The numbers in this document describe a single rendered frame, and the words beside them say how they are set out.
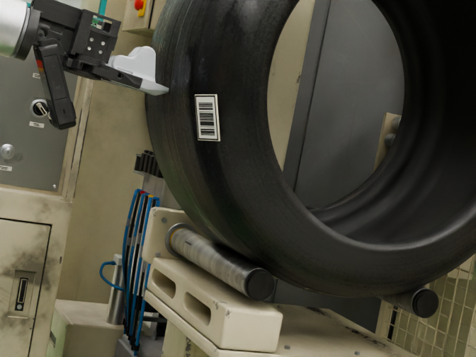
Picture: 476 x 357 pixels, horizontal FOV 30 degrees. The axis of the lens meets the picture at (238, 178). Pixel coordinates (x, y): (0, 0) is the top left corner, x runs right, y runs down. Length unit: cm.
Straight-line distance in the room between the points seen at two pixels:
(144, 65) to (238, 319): 37
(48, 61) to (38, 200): 72
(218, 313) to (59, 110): 35
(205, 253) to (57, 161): 62
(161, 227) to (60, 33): 47
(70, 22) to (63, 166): 77
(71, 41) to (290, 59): 55
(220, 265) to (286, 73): 45
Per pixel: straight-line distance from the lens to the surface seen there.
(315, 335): 146
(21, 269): 189
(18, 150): 190
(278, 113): 162
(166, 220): 153
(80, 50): 118
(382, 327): 182
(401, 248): 128
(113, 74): 118
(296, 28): 164
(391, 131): 188
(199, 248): 141
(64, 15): 119
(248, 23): 115
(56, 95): 119
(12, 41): 117
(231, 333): 124
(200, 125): 116
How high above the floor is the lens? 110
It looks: 3 degrees down
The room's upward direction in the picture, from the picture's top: 11 degrees clockwise
